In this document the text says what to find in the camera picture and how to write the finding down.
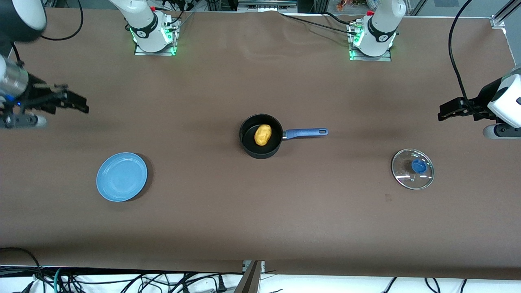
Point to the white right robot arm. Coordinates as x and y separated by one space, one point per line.
143 24

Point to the brown table cover sheet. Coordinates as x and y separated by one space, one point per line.
260 219

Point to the aluminium frame profile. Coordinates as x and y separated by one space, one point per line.
502 16
252 278

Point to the blue round plate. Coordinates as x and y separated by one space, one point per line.
121 177

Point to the glass lid with blue knob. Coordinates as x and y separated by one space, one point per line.
402 180

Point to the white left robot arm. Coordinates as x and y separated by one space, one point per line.
380 25

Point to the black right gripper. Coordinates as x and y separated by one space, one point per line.
37 96

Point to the yellow potato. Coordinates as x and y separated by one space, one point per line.
263 135

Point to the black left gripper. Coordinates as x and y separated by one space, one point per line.
479 103

